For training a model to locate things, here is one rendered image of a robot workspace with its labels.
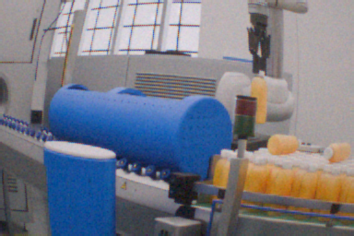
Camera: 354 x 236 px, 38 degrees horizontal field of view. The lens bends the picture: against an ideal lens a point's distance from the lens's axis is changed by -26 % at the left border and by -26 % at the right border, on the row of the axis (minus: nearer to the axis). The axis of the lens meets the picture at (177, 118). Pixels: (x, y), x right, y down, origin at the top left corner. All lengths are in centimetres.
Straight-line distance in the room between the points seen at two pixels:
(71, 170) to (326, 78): 338
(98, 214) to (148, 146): 43
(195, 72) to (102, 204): 229
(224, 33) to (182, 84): 114
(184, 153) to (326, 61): 297
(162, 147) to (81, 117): 49
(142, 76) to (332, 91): 163
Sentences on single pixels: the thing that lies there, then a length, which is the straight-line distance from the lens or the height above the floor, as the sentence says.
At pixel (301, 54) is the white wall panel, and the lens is 514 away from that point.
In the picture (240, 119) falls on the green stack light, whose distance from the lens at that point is 167.
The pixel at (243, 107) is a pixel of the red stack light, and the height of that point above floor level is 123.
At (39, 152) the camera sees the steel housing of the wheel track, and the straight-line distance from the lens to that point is 298.
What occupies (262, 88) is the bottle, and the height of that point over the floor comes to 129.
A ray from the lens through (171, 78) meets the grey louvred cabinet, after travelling 426.
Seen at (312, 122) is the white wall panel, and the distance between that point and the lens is 506.
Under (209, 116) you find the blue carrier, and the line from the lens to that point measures 227.
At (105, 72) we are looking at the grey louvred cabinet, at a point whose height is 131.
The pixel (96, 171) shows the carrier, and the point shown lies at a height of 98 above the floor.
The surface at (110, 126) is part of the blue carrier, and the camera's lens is 242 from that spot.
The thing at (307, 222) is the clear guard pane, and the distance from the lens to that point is 165.
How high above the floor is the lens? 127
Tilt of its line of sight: 3 degrees down
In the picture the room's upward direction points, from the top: 6 degrees clockwise
